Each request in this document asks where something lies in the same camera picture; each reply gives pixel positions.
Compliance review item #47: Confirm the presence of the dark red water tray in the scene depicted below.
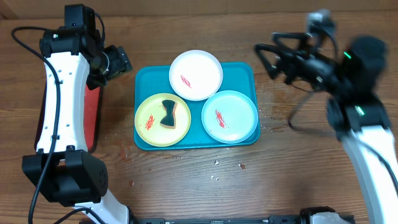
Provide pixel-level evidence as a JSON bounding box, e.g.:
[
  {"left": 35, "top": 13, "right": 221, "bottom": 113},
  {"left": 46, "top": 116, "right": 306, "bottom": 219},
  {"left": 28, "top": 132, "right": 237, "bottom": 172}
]
[{"left": 34, "top": 87, "right": 103, "bottom": 153}]

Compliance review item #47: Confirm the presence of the white plate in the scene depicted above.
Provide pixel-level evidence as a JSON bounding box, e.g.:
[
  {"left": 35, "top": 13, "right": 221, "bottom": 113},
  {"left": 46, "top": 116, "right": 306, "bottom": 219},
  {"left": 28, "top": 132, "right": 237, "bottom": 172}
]
[{"left": 169, "top": 50, "right": 223, "bottom": 101}]

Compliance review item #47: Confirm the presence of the light blue plate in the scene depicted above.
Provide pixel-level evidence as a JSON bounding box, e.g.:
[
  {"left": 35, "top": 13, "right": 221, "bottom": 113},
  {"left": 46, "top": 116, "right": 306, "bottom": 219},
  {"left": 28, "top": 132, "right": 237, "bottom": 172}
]
[{"left": 201, "top": 90, "right": 258, "bottom": 144}]

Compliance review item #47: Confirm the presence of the orange green sponge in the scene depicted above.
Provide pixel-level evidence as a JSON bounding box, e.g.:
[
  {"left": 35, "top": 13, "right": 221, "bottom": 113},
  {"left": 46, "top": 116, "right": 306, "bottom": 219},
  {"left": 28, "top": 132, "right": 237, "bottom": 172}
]
[{"left": 160, "top": 100, "right": 177, "bottom": 129}]

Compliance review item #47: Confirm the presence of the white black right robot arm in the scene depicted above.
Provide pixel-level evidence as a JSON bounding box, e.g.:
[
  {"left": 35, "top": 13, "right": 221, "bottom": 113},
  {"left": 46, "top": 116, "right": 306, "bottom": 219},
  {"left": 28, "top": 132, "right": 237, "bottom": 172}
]
[{"left": 254, "top": 33, "right": 397, "bottom": 223}]

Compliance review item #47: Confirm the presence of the yellow-green plate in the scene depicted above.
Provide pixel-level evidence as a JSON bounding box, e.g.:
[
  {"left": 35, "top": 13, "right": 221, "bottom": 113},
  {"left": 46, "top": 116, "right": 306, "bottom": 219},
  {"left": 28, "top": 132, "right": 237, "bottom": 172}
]
[{"left": 134, "top": 93, "right": 192, "bottom": 147}]

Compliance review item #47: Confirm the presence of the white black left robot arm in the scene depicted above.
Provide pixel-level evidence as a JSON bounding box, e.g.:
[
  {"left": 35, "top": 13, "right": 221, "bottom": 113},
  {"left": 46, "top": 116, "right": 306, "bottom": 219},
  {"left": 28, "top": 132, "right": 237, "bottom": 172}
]
[{"left": 22, "top": 4, "right": 135, "bottom": 223}]

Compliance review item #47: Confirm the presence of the blue plastic tray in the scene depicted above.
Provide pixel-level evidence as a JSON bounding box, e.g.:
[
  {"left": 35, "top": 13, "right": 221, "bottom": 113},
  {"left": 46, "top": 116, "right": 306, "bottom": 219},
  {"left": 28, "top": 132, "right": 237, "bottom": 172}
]
[{"left": 134, "top": 62, "right": 261, "bottom": 151}]

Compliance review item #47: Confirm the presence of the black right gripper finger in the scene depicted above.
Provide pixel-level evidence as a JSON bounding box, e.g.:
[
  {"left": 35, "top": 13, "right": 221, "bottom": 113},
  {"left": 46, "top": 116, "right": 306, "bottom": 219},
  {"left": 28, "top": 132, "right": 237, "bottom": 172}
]
[
  {"left": 254, "top": 43, "right": 282, "bottom": 80},
  {"left": 272, "top": 32, "right": 311, "bottom": 47}
]

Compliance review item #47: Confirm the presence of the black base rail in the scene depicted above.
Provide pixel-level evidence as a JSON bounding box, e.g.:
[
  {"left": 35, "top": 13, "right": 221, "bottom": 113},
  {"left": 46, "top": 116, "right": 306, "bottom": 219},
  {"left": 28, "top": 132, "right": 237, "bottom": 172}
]
[{"left": 127, "top": 207, "right": 356, "bottom": 224}]

